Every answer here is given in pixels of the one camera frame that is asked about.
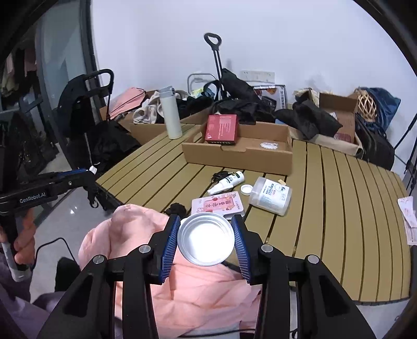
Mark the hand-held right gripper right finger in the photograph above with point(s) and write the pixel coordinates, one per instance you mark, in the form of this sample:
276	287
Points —
242	251

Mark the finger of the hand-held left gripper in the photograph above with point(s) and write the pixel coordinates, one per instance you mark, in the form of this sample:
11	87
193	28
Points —
76	177

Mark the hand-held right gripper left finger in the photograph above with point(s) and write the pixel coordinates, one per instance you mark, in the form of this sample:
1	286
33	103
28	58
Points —
171	247

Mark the white round lid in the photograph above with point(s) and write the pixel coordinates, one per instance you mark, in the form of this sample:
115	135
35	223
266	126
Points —
206	241

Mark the pink printed box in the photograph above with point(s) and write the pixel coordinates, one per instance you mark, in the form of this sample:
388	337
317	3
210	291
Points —
224	203

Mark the small white cap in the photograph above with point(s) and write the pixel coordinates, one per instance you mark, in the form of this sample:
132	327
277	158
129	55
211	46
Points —
246	189

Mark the white tube bottle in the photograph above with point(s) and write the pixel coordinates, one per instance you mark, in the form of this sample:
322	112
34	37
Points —
226	182

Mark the black clip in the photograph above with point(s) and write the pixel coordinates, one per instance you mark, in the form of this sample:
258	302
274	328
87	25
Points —
218	176

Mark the person's left forearm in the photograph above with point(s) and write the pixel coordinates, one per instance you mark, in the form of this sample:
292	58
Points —
19	309

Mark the person's left hand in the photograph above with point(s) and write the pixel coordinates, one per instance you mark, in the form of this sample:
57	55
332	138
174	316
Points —
25	236

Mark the pink cloth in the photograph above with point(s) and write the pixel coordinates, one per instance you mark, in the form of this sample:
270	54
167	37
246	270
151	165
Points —
195	293

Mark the black trolley bag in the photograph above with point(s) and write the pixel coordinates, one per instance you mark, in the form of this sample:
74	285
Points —
84	107

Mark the cardboard box of clothes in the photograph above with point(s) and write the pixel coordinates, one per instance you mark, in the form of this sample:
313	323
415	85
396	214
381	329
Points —
146	132

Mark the pink bag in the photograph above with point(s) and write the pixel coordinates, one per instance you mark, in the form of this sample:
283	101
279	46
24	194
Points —
125	101

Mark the beige cloth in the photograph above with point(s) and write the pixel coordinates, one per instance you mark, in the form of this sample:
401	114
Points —
148	109

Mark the glass door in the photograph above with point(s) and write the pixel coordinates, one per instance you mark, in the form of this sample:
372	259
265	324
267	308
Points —
58	65

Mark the white thermos bottle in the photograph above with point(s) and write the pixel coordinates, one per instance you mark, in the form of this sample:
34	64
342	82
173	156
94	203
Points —
171	112

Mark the hanging clothes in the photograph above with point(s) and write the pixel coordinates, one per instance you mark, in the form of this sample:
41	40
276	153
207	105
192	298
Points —
16	75

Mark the red box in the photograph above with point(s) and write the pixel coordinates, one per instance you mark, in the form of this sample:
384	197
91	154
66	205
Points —
221	128

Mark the beige tote bag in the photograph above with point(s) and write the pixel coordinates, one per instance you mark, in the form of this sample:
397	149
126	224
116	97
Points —
338	146

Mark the black jacket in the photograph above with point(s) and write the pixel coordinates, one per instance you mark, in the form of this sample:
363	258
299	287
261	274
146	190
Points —
309	120

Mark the black clothing pile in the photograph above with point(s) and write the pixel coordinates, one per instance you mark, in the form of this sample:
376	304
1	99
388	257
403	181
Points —
241	104

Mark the framed picture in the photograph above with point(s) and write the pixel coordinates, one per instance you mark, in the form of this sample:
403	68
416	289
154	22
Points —
275	94

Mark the open cardboard box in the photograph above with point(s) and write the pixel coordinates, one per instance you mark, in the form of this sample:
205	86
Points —
342	119

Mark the printed paper sheet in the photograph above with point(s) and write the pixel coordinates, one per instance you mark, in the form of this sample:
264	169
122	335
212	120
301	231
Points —
409	218

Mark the woven rattan ball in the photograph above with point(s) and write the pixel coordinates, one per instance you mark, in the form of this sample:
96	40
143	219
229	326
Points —
366	102

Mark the black tripod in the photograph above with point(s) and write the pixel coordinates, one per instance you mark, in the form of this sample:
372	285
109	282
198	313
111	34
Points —
407	146

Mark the blue bag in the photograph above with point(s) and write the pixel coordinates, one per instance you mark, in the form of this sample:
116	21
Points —
386	104

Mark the white metal frame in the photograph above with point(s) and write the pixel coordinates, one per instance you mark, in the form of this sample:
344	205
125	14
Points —
197	76

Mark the white wall socket strip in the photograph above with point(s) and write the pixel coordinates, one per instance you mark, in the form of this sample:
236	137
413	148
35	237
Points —
257	76

